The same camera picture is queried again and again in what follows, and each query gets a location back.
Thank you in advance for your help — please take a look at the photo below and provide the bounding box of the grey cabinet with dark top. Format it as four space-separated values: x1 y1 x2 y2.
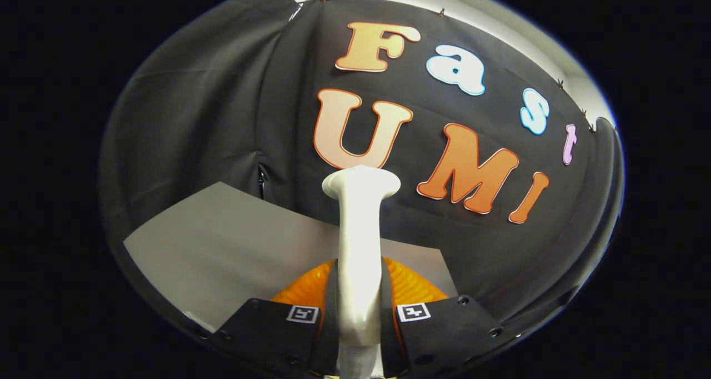
123 182 459 332

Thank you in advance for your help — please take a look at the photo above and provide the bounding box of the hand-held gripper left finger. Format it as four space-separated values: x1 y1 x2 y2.
214 258 341 379

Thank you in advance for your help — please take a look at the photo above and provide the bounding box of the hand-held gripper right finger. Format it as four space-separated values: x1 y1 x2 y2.
379 257 503 379

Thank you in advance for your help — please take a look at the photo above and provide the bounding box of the black backdrop cloth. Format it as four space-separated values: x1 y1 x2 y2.
100 0 625 324

